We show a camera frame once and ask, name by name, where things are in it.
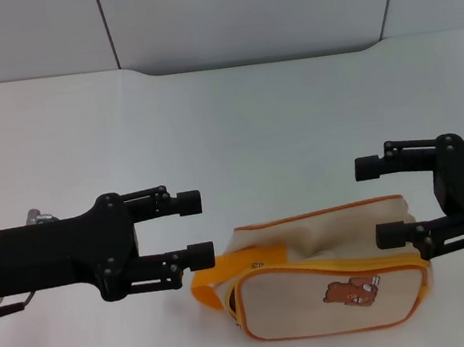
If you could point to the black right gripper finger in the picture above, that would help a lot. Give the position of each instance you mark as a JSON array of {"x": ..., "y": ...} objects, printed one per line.
[
  {"x": 390, "y": 235},
  {"x": 368, "y": 168}
]

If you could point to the beige orange-trimmed bear food bag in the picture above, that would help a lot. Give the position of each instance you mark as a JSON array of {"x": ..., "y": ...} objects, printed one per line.
[{"x": 301, "y": 305}]

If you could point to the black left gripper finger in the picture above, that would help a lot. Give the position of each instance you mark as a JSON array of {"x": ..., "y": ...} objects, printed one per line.
[
  {"x": 189, "y": 202},
  {"x": 200, "y": 256}
]

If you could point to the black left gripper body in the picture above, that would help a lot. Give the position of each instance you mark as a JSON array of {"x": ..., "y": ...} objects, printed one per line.
[{"x": 55, "y": 256}]

